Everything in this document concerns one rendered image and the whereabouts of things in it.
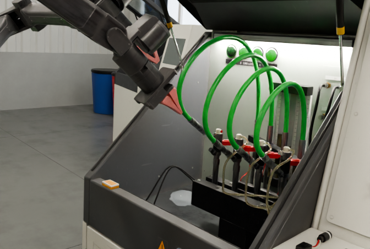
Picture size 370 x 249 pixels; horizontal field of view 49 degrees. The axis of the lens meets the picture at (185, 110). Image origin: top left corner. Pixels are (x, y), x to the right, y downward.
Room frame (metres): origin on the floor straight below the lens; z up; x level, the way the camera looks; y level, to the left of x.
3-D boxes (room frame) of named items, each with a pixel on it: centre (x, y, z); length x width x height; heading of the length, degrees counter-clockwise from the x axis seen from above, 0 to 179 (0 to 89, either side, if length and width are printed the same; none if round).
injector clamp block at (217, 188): (1.14, -0.19, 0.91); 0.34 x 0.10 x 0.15; 45
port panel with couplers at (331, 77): (1.24, -0.46, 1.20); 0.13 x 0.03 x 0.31; 45
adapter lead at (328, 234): (0.85, -0.31, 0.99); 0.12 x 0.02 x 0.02; 133
